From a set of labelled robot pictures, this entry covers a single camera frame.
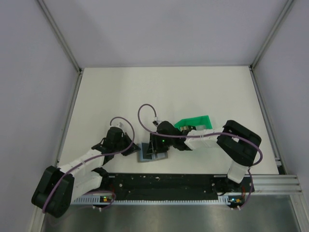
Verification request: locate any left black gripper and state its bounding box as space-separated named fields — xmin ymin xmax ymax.
xmin=113 ymin=132 xmax=140 ymax=156

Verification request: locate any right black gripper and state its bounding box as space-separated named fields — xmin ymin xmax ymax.
xmin=146 ymin=131 xmax=175 ymax=155

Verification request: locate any grey card holder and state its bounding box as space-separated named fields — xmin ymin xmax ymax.
xmin=137 ymin=143 xmax=168 ymax=163

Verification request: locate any green plastic bin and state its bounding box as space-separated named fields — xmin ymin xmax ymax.
xmin=174 ymin=116 xmax=212 ymax=131

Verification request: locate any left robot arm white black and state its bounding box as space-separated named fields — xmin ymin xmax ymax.
xmin=31 ymin=127 xmax=140 ymax=218

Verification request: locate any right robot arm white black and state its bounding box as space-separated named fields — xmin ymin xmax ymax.
xmin=147 ymin=119 xmax=263 ymax=191

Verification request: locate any stack of white cards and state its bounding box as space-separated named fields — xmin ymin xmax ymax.
xmin=180 ymin=125 xmax=196 ymax=131

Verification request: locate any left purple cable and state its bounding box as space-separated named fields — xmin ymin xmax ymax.
xmin=42 ymin=116 xmax=136 ymax=214

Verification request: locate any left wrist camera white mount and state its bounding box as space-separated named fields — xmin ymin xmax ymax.
xmin=110 ymin=122 xmax=125 ymax=131

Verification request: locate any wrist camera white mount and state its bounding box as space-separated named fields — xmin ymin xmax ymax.
xmin=110 ymin=122 xmax=125 ymax=131
xmin=152 ymin=116 xmax=162 ymax=127

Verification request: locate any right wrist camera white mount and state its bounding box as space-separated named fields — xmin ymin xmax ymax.
xmin=152 ymin=116 xmax=162 ymax=127

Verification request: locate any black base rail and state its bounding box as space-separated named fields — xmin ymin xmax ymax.
xmin=98 ymin=173 xmax=252 ymax=200

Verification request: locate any white slotted cable duct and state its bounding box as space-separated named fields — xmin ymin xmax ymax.
xmin=71 ymin=195 xmax=242 ymax=206

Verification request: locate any left aluminium frame post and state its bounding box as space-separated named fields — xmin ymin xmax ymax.
xmin=36 ymin=0 xmax=84 ymax=73

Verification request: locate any aluminium frame post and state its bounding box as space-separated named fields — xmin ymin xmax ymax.
xmin=36 ymin=0 xmax=84 ymax=73
xmin=250 ymin=0 xmax=296 ymax=71

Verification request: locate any right aluminium frame post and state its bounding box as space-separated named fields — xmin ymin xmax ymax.
xmin=250 ymin=0 xmax=296 ymax=71

